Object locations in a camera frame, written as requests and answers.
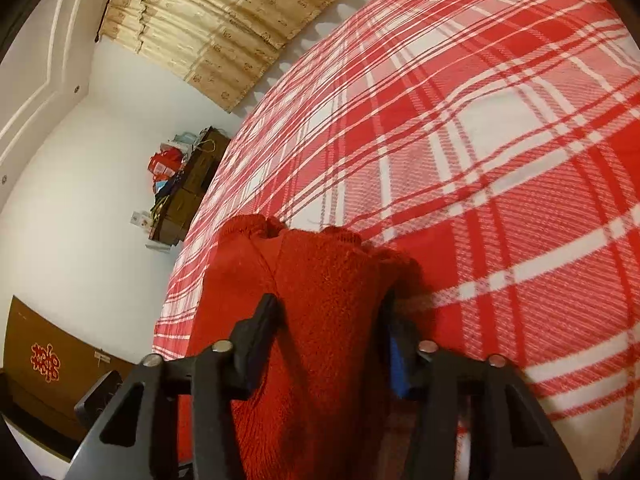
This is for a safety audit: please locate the red knot door decoration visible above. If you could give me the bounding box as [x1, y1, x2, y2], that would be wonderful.
[31, 342, 61, 384]

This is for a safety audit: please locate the brown wooden desk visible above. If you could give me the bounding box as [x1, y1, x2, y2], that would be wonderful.
[149, 126, 232, 247]

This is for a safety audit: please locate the red embroidered knit sweater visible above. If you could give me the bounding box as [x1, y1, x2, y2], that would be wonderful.
[187, 214, 426, 480]

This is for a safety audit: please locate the brown wooden door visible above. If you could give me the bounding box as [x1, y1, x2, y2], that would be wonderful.
[0, 295, 139, 444]

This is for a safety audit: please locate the beige patterned curtain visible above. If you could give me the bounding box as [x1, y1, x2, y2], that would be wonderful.
[95, 0, 346, 114]

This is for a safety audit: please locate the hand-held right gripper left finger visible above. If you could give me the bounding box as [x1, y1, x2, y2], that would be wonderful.
[65, 292, 281, 480]

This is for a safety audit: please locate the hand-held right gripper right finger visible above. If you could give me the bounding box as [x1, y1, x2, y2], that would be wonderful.
[380, 287, 583, 480]

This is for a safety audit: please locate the red white plaid blanket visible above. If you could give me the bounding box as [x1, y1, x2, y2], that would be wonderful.
[152, 0, 640, 480]

